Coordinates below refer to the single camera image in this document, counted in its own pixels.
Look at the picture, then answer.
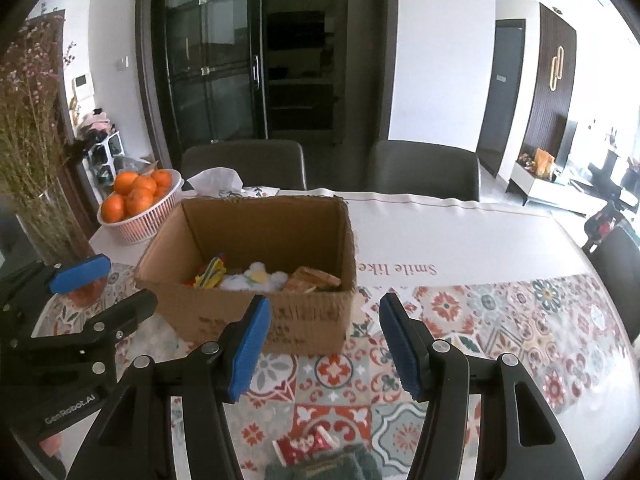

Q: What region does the brown cardboard box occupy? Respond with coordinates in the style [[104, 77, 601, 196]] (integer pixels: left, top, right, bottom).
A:
[[134, 195, 358, 356]]

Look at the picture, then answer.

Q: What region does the dark interior door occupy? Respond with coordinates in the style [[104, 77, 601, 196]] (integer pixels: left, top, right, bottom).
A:
[[477, 19, 527, 178]]

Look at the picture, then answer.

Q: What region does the dark kitchen shelf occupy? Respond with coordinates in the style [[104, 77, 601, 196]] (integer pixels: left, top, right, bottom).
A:
[[265, 10, 336, 136]]

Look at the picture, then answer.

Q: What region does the floral tissue box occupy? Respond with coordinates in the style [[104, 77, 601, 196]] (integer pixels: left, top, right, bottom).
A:
[[215, 185, 281, 198]]

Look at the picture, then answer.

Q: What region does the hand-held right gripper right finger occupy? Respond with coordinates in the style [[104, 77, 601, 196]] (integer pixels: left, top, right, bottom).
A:
[[378, 291, 586, 480]]

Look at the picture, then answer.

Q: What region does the gold wall ornament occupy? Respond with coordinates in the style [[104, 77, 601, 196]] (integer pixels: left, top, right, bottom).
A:
[[549, 46, 566, 92]]

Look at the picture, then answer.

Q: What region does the wall intercom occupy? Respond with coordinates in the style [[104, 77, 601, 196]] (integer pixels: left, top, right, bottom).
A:
[[72, 74, 96, 111]]

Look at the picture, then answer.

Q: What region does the dark grey dining chair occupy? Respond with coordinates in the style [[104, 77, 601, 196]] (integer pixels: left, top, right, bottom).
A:
[[582, 225, 640, 343], [367, 140, 482, 202], [181, 140, 307, 192]]

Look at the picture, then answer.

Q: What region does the white low cabinet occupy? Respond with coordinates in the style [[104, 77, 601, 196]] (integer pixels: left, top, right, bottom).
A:
[[506, 160, 616, 218]]

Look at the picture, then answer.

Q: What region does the dark slatted wall panel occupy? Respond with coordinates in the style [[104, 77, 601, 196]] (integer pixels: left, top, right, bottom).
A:
[[520, 2, 578, 161]]

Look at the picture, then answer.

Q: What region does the orange bag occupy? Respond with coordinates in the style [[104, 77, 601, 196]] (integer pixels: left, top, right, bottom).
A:
[[534, 147, 556, 178]]

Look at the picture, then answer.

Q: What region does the dried pink flower bouquet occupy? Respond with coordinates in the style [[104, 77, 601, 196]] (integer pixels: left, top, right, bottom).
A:
[[0, 2, 78, 266]]

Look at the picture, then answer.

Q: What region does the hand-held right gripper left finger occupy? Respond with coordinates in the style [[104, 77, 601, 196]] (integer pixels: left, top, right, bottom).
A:
[[65, 294, 273, 480]]

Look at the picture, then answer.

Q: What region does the pile of clothes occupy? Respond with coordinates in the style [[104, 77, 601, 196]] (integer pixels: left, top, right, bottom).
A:
[[77, 109, 118, 141]]

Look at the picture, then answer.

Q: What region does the black television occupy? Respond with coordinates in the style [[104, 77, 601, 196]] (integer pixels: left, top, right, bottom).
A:
[[557, 120, 579, 168]]

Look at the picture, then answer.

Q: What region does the white shoe rack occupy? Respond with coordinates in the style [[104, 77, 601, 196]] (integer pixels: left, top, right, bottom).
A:
[[82, 130, 126, 186]]

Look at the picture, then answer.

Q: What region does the black and red object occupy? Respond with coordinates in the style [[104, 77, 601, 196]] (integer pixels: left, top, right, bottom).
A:
[[584, 200, 623, 252]]

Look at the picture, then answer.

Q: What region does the person's left forearm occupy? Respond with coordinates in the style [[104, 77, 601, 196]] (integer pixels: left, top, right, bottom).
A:
[[39, 432, 68, 478]]

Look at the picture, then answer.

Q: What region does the dark green cloth toy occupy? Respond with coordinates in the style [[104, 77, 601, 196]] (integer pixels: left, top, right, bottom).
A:
[[264, 442, 382, 480]]

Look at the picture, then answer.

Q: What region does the dark framed glass sliding door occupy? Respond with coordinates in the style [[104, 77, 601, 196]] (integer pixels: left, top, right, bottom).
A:
[[137, 0, 401, 171]]

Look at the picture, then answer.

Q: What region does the yellow green striped toy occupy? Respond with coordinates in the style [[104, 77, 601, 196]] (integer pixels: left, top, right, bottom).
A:
[[192, 255, 228, 288]]

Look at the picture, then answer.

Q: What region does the glass vase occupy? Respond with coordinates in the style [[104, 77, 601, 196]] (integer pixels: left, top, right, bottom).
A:
[[15, 180, 108, 306]]

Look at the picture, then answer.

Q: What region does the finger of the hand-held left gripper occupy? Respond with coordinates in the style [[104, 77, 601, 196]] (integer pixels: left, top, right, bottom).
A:
[[75, 289, 160, 356], [0, 254, 112, 321]]

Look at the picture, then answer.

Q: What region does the white tissue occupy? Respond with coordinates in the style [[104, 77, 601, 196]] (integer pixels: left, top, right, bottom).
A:
[[186, 166, 244, 195]]

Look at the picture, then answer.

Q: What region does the pile of oranges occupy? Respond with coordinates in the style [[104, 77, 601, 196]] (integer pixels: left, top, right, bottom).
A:
[[100, 169, 173, 223]]

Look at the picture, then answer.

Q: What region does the gold packet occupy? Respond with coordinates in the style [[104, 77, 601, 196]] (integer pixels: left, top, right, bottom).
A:
[[282, 266, 342, 293]]

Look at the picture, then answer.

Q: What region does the white plush rabbit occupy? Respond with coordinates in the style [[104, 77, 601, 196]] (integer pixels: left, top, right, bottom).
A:
[[220, 260, 291, 292]]

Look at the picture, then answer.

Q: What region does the white plastic basket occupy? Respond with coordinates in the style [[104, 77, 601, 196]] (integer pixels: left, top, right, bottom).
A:
[[96, 167, 185, 245]]

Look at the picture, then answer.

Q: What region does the red patterned packet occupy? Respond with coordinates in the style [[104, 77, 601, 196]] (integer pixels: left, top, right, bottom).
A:
[[272, 425, 341, 466]]

